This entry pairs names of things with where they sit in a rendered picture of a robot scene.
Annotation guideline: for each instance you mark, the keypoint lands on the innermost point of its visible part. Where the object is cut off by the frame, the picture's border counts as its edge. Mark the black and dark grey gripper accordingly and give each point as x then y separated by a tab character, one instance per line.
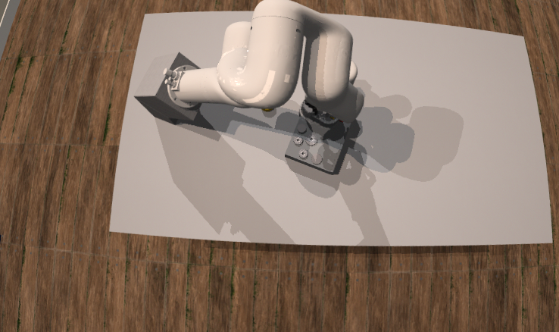
315	110

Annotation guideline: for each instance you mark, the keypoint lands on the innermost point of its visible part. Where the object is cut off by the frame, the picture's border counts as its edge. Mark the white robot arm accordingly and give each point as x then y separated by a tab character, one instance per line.
270	75

